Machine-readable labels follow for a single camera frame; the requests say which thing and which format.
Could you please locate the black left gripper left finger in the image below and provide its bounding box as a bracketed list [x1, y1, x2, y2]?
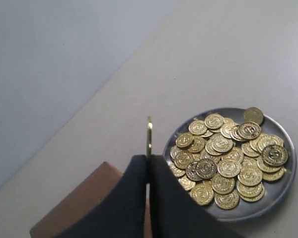
[55, 155, 147, 238]

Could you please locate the gold coin leaning on rim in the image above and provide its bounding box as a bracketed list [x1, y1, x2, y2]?
[243, 107, 264, 125]

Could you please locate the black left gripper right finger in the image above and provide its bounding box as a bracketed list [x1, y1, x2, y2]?
[149, 155, 242, 238]

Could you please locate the round silver metal plate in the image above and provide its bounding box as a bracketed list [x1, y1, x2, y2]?
[163, 107, 297, 223]

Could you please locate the brown wooden coin box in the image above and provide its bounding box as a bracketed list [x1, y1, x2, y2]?
[30, 162, 147, 238]

